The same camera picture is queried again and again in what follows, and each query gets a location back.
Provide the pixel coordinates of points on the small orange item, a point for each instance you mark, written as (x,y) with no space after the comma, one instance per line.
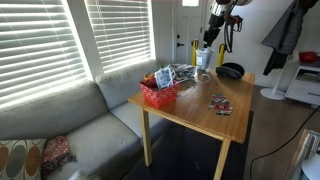
(149,76)

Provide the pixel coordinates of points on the black hanging garment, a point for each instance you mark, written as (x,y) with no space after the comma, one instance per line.
(275,63)

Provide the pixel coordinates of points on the colourful cards patch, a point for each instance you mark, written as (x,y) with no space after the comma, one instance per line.
(220,105)

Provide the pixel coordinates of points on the red patterned fringed cloth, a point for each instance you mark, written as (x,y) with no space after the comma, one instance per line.
(55,151)

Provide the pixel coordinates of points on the crumpled grey cloth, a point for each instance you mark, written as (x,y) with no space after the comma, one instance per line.
(185,71)

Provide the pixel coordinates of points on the white printed packet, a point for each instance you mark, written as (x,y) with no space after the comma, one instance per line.
(164,78)

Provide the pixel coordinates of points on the light wooden table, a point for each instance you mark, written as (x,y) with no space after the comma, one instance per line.
(200,110)

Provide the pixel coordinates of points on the silver cup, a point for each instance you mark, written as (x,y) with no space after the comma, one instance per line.
(205,55)

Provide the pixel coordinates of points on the red object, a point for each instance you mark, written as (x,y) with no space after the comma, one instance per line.
(308,56)

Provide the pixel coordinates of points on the grey sofa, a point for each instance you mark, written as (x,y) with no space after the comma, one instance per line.
(83,140)

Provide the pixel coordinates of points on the dark rug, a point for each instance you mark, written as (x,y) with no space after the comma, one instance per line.
(186,156)

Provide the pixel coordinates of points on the grey hanging coat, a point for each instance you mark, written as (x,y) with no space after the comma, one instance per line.
(286,30)

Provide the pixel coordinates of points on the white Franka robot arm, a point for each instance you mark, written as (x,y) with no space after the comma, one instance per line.
(218,8)

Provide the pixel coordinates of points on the white cabinet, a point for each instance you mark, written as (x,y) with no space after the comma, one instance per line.
(303,88)

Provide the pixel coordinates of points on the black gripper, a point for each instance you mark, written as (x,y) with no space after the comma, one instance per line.
(216,21)

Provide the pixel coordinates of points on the white window blind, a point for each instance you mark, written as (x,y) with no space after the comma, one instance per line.
(40,50)
(120,33)

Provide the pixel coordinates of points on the black red wrist camera mount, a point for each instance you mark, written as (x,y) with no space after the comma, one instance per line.
(236,19)

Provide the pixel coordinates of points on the metal frame robot stand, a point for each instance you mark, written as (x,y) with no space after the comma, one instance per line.
(310,143)

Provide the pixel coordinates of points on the transparent plastic bucket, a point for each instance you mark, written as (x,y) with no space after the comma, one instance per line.
(204,69)

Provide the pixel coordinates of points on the yellow black-capped post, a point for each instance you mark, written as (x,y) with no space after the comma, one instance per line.
(195,53)
(221,55)

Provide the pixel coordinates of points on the white door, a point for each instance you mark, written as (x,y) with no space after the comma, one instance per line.
(186,30)

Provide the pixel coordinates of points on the red dotted basket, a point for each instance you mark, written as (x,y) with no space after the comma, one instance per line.
(160,96)

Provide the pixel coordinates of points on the white coat stand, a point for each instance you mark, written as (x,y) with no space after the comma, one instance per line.
(271,94)

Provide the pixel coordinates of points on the colourful patterned cushion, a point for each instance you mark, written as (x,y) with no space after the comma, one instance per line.
(18,160)

